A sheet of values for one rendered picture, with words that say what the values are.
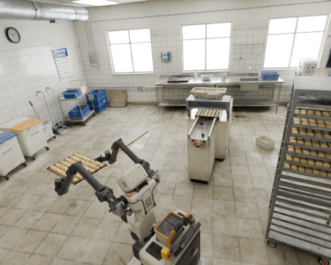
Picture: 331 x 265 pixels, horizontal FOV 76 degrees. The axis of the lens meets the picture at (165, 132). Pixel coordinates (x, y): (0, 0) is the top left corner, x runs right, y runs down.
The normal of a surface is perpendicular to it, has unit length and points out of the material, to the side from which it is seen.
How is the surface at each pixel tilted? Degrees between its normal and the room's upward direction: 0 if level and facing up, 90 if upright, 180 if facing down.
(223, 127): 90
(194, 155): 90
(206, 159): 90
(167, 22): 90
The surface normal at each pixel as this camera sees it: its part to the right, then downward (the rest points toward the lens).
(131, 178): 0.53, -0.45
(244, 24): -0.21, 0.44
